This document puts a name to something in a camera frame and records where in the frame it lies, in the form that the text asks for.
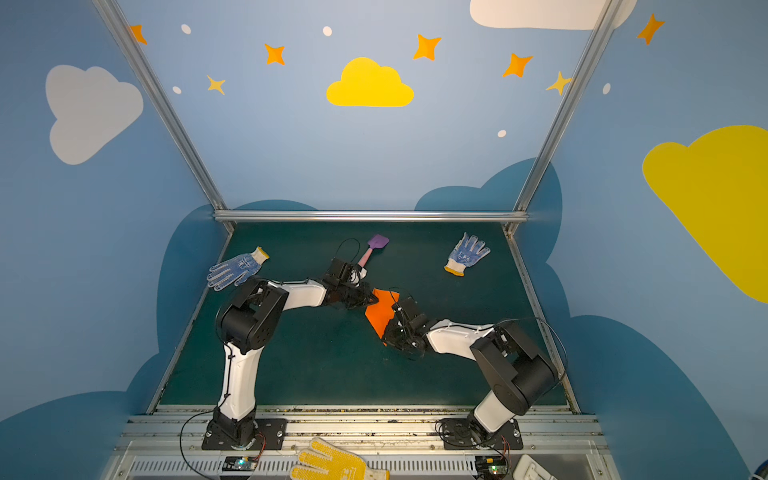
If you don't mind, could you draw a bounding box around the white object bottom right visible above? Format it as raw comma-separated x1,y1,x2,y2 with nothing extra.
512,454,557,480

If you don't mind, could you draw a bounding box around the blue dotted glove right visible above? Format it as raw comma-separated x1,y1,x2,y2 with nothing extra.
444,233,491,277

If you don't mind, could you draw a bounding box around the aluminium frame post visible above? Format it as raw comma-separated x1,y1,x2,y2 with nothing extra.
503,0,623,239
93,0,228,213

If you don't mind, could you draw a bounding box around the orange square paper sheet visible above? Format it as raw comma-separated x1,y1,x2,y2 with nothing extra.
365,289,400,345

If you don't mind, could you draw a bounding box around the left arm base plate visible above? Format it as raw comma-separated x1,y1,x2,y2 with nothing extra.
201,418,287,451

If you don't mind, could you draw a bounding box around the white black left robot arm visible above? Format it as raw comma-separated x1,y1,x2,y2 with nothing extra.
201,258,378,451

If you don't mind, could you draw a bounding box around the right green circuit board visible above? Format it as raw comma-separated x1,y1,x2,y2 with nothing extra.
474,456,509,480

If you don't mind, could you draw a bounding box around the left green circuit board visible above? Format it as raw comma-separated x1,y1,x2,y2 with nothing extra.
222,456,259,472

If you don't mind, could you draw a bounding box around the left aluminium frame post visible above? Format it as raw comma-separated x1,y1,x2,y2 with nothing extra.
93,0,228,213

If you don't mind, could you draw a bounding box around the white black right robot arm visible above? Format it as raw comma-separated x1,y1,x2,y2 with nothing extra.
365,291,561,450

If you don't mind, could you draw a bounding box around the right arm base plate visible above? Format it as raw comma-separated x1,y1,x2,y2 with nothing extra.
435,418,524,451

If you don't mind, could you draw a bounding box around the right aluminium frame post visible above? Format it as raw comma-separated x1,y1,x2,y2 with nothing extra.
503,0,623,239

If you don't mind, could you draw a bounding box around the yellow dotted glove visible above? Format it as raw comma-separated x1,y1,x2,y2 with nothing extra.
289,437,391,480

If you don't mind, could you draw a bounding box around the blue dotted glove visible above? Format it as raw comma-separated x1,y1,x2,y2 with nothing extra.
444,233,491,277
206,247,270,291

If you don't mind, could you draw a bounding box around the green circuit board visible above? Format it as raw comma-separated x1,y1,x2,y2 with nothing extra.
474,456,509,480
222,456,259,472

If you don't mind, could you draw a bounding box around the purple pink toy spatula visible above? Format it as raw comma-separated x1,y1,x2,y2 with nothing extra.
358,234,389,268

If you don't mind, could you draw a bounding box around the blue dotted glove left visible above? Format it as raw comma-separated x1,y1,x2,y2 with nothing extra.
206,247,270,291

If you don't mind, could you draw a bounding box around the aluminium front rail base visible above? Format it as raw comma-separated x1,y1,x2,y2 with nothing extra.
102,405,620,479

